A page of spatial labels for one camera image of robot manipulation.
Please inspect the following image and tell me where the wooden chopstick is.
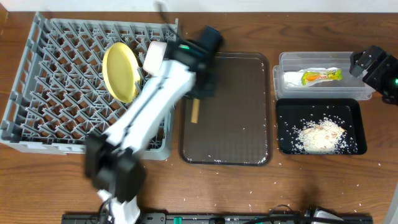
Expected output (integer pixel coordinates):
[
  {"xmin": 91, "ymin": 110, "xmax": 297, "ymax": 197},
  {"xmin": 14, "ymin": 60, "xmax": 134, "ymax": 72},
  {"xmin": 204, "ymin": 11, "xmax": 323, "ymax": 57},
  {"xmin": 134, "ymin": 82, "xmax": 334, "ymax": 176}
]
[{"xmin": 191, "ymin": 98, "xmax": 200, "ymax": 123}]

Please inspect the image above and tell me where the white plate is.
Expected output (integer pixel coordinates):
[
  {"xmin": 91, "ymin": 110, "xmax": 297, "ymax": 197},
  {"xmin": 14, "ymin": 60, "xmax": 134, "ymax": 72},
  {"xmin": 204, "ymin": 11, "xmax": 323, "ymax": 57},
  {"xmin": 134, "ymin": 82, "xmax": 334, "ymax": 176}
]
[{"xmin": 142, "ymin": 41, "xmax": 167, "ymax": 77}]

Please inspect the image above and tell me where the green snack wrapper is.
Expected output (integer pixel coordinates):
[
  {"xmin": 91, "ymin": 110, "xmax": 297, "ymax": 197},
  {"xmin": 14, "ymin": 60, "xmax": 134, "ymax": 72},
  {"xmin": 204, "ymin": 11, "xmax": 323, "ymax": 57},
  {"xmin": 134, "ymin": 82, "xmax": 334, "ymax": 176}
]
[{"xmin": 282, "ymin": 67, "xmax": 343, "ymax": 88}]

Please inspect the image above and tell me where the yellow plate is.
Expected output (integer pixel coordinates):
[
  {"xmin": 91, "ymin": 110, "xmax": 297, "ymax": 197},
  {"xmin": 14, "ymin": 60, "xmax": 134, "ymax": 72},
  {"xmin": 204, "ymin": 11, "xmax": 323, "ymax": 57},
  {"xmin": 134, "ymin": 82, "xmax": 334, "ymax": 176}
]
[{"xmin": 102, "ymin": 42, "xmax": 141, "ymax": 103}]

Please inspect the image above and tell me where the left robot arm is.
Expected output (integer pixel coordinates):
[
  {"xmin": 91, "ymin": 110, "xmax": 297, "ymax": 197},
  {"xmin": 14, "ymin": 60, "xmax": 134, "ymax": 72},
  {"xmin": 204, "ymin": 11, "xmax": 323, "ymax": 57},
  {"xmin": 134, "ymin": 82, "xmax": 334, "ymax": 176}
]
[{"xmin": 84, "ymin": 26, "xmax": 223, "ymax": 223}]

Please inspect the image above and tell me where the pile of rice waste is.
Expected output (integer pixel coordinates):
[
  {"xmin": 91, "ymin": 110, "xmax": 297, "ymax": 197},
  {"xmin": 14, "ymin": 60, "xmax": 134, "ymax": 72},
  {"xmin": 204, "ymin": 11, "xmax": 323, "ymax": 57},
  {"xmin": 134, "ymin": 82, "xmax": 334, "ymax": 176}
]
[{"xmin": 279, "ymin": 116, "xmax": 358, "ymax": 155}]

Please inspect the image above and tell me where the black waste tray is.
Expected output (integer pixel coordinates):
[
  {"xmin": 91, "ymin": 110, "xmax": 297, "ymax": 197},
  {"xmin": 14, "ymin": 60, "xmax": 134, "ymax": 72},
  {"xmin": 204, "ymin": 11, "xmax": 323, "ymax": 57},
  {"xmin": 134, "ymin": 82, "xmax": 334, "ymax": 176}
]
[{"xmin": 276, "ymin": 98, "xmax": 368, "ymax": 155}]

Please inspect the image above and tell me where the dark brown serving tray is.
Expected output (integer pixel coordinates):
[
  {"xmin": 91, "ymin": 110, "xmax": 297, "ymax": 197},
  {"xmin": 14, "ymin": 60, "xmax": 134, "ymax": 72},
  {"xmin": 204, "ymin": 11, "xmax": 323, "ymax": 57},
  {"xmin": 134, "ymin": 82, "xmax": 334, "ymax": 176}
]
[{"xmin": 179, "ymin": 53, "xmax": 272, "ymax": 166}]

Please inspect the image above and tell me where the clear plastic bin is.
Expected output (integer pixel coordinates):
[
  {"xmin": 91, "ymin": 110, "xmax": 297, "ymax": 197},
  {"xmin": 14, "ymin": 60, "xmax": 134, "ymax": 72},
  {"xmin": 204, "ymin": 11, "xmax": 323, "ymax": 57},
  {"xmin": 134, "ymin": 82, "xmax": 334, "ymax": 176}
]
[{"xmin": 273, "ymin": 52, "xmax": 374, "ymax": 100}]

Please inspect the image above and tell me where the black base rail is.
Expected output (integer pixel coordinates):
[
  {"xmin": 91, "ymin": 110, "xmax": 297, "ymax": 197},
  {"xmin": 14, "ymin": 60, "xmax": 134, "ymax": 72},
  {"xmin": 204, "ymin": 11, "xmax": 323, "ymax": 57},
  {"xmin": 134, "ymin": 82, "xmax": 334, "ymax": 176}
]
[{"xmin": 61, "ymin": 203, "xmax": 374, "ymax": 224}]

